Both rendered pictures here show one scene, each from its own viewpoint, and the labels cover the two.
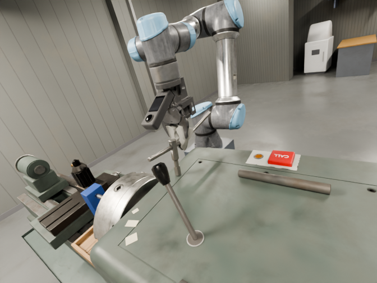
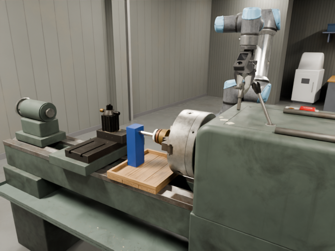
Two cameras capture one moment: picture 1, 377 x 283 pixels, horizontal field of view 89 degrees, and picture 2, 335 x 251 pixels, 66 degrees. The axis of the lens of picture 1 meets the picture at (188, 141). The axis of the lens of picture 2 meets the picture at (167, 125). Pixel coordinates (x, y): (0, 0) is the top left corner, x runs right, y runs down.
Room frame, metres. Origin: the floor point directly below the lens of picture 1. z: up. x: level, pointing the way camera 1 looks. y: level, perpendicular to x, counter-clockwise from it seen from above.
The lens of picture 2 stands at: (-0.56, 0.56, 1.53)
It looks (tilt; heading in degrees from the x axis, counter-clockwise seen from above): 18 degrees down; 350
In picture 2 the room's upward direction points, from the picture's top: 1 degrees clockwise
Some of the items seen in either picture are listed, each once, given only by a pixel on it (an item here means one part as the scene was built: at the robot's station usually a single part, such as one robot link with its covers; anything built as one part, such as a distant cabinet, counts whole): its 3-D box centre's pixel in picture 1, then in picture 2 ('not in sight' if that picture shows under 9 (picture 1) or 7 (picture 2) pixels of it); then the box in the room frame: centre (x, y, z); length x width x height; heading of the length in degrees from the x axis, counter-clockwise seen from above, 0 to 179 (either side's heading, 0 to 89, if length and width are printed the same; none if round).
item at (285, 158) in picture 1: (281, 158); (307, 110); (0.44, -0.24, 1.26); 0.06 x 0.06 x 0.02; 50
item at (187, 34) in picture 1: (173, 39); (251, 24); (0.64, -0.03, 1.62); 0.11 x 0.11 x 0.08; 53
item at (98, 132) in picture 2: (91, 186); (114, 134); (0.98, 0.63, 1.00); 0.20 x 0.10 x 0.05; 50
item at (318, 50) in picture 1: (318, 48); (308, 77); (5.87, -4.44, 0.67); 0.75 x 0.61 x 1.34; 135
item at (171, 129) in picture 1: (178, 133); (241, 83); (0.56, 0.02, 1.36); 0.06 x 0.03 x 0.09; 140
